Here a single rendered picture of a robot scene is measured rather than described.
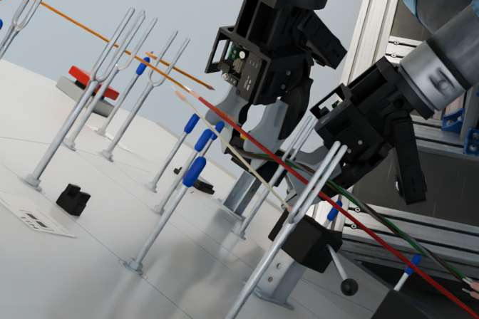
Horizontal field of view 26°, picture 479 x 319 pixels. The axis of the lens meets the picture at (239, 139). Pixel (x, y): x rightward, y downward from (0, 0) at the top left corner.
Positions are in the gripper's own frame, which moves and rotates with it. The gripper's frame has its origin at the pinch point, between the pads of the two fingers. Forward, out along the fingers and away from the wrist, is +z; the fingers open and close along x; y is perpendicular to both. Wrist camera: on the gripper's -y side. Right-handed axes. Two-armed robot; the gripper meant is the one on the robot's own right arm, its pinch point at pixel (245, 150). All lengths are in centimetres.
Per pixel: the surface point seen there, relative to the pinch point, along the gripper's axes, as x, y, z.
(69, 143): -3.0, 24.4, -3.7
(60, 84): -27.2, 1.5, 6.3
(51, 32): -140, -111, 66
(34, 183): 9.9, 41.2, -11.3
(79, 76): -25.7, 0.3, 4.6
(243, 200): 0.9, -1.7, 6.4
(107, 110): -22.5, -2.7, 8.0
